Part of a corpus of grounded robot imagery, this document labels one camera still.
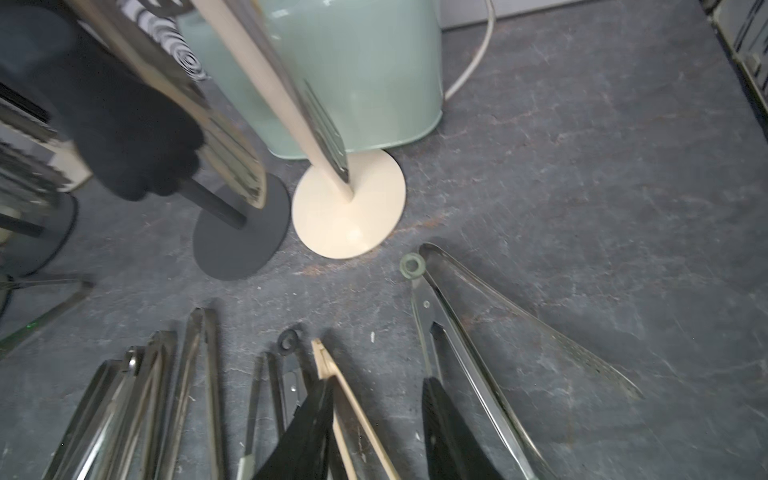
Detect wooden bamboo tongs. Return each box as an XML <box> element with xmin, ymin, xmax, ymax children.
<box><xmin>311</xmin><ymin>338</ymin><xmax>402</xmax><ymax>479</ymax></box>

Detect small steel tongs white tip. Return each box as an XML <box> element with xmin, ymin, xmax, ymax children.
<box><xmin>237</xmin><ymin>351</ymin><xmax>285</xmax><ymax>479</ymax></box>

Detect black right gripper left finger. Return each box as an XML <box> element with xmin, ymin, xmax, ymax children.
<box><xmin>252</xmin><ymin>379</ymin><xmax>334</xmax><ymax>480</ymax></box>

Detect dark grey rack stand back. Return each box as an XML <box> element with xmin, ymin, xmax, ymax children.
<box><xmin>180</xmin><ymin>173</ymin><xmax>290</xmax><ymax>281</ymax></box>

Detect clear handled steel tongs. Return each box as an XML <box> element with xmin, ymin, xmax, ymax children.
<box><xmin>1</xmin><ymin>85</ymin><xmax>92</xmax><ymax>226</ymax></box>

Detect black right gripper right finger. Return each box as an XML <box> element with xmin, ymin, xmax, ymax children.
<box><xmin>421</xmin><ymin>377</ymin><xmax>503</xmax><ymax>479</ymax></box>

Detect white toaster power cable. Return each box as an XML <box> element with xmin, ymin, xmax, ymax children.
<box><xmin>442</xmin><ymin>0</ymin><xmax>497</xmax><ymax>102</ymax></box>

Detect cream utensil rack stand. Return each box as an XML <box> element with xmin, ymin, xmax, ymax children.
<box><xmin>194</xmin><ymin>1</ymin><xmax>406</xmax><ymax>259</ymax></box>

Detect green ringed steel tongs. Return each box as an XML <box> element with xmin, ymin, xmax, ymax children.
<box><xmin>400</xmin><ymin>242</ymin><xmax>644</xmax><ymax>479</ymax></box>

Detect white handled slotted steel tongs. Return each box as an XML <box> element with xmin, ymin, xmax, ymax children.
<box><xmin>69</xmin><ymin>1</ymin><xmax>349</xmax><ymax>209</ymax></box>

